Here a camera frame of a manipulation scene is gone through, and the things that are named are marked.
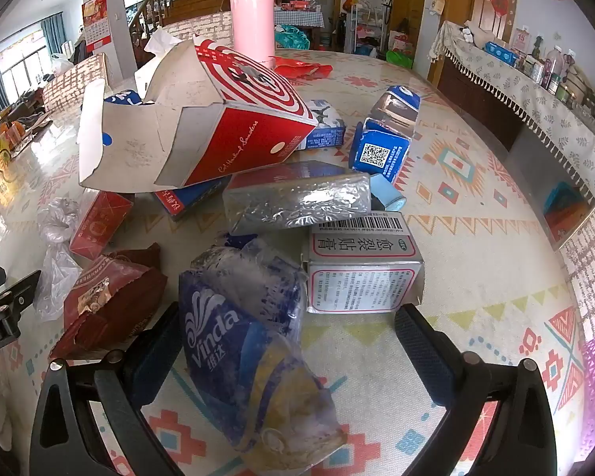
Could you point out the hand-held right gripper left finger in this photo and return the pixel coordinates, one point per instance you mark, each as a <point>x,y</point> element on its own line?
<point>156,357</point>

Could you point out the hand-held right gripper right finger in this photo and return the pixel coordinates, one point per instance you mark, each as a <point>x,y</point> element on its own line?
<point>421,352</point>

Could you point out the clear plastic bag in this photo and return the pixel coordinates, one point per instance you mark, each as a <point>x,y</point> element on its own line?
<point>54,277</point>

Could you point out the brown snack bag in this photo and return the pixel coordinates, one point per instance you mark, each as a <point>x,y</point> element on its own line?
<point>114,302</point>

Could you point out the blue plastic tissue wrapper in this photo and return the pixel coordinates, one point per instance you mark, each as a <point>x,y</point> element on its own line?
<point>213,317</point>

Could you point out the small red box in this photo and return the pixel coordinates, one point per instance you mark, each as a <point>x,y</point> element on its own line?
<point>99,228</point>

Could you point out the grey small block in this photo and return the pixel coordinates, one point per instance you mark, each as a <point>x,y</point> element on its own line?
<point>362,258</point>

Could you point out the blue box with white lettering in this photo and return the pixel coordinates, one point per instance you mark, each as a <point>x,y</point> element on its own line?
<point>188,203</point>

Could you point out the light blue small box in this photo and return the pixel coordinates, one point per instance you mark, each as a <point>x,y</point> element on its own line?
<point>389,193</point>

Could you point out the silver foil packet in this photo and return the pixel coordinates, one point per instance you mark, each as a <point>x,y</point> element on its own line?
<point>297,201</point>

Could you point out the blue carton with code label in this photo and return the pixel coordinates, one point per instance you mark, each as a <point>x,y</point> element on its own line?
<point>379,151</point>

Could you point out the blue and white packet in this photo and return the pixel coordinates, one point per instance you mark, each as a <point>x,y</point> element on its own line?
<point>124,96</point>

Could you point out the red and white cardboard box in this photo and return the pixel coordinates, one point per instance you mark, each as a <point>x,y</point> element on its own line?
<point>248,134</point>

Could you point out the blue flower print tissue pack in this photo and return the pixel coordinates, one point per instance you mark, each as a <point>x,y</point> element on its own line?
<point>327,129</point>

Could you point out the patterned fabric chair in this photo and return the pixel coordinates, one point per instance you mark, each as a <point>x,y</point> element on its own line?
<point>72,82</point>
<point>198,25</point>

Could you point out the white plastic bag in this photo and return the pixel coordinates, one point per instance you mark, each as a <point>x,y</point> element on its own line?
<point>62,64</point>

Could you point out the window with blue curtains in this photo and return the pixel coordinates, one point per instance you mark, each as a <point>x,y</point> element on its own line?
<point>54,29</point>

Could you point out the dark wooden sideboard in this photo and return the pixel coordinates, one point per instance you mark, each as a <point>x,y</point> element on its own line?
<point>476,99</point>

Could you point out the sideboard with patterned cloth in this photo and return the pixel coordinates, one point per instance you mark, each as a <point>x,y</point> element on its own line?
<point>525,89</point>

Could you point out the white tissue pack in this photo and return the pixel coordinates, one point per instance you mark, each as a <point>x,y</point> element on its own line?
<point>158,39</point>

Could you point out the blue wrapped packet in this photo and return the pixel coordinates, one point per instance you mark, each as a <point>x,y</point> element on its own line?
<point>501,53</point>

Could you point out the red plastic wrapper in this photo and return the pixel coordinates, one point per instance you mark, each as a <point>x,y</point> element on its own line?
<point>302,67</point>

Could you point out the group of jars and bottles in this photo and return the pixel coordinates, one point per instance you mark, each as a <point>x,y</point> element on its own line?
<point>555,67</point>

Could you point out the metal shelf rack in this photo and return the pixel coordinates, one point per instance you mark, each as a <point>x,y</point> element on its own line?
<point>372,29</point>

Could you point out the pink thermos bottle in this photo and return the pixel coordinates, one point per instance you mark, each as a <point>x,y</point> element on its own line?
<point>253,25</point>

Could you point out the cluttered side table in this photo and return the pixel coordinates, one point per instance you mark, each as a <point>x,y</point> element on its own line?
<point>297,17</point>

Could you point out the red door ornament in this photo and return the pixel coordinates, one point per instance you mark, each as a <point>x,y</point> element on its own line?
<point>499,1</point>

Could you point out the red wall calendar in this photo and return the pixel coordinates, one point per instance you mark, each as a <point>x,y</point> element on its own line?
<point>96,15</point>

